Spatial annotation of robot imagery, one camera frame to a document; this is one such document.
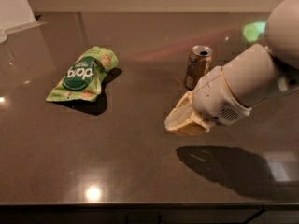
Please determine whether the orange soda can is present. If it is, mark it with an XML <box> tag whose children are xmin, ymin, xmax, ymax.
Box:
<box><xmin>185</xmin><ymin>45</ymin><xmax>213</xmax><ymax>90</ymax></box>

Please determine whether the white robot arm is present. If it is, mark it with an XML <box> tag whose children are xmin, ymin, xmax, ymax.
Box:
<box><xmin>164</xmin><ymin>0</ymin><xmax>299</xmax><ymax>135</ymax></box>

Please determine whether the green chip snack bag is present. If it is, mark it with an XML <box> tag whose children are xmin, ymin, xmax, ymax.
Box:
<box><xmin>46</xmin><ymin>46</ymin><xmax>119</xmax><ymax>102</ymax></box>

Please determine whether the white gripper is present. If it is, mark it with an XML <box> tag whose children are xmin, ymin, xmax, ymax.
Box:
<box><xmin>164</xmin><ymin>66</ymin><xmax>252</xmax><ymax>135</ymax></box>

